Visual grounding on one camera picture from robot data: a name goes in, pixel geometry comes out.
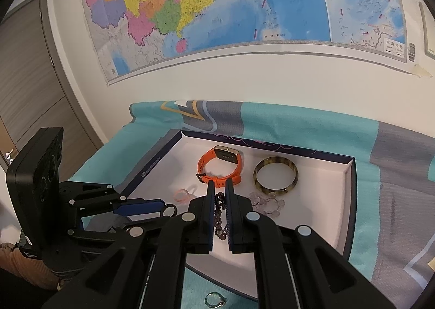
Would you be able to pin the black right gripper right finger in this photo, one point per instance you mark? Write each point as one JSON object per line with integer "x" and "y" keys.
{"x": 295, "y": 268}

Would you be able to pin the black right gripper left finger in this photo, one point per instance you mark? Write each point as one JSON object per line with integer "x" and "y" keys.
{"x": 141, "y": 275}

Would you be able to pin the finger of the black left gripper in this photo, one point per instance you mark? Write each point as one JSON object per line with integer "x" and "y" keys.
{"x": 135, "y": 207}
{"x": 93, "y": 239}

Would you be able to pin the orange smart watch band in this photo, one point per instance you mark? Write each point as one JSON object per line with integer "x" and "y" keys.
{"x": 220, "y": 164}

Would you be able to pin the tortoiseshell bangle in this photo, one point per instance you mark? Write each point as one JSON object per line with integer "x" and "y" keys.
{"x": 275, "y": 175}

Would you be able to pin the left hand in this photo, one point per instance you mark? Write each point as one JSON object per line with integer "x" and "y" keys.
{"x": 31, "y": 270}

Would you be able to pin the teal grey bed sheet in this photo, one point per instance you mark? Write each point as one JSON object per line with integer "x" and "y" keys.
{"x": 365, "y": 186}

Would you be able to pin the grey wooden door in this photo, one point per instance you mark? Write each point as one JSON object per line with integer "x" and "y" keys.
{"x": 35, "y": 92}

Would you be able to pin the colourful wall map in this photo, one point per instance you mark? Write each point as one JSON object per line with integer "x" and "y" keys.
{"x": 135, "y": 36}

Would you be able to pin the white wall socket panel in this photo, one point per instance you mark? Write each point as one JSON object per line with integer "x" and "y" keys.
{"x": 428, "y": 30}

